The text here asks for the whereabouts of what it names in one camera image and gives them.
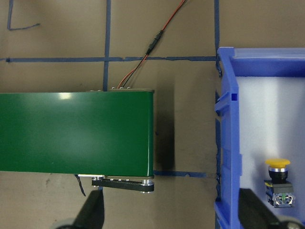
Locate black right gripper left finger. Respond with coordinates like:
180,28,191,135
72,190,105,229

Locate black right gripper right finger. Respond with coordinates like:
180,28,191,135
238,188,281,229

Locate yellow push button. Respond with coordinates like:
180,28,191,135
264,158,295,208

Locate green conveyor belt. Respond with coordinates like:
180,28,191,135
0,89,154,193

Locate white foam pad right bin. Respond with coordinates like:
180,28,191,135
237,77,305,221

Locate blue right bin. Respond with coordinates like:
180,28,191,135
214,47,305,229

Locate red conveyor wire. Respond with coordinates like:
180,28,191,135
117,0,187,89

